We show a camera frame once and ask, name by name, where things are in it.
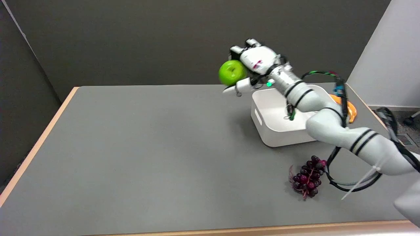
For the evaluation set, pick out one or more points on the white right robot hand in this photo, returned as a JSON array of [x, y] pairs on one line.
[[259, 60]]

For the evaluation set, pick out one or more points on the green apple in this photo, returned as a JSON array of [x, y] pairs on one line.
[[231, 72]]

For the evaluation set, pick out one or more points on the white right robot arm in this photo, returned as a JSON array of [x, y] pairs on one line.
[[331, 118]]

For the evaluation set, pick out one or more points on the white plastic box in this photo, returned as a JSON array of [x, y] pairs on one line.
[[275, 114]]

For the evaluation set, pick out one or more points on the orange fruit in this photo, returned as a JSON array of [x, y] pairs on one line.
[[350, 109]]

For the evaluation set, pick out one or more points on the dark purple grape bunch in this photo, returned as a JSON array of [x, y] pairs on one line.
[[309, 177]]

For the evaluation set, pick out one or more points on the black chair base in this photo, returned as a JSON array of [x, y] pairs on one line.
[[411, 119]]

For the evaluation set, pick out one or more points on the floor vent grille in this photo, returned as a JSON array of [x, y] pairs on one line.
[[405, 139]]

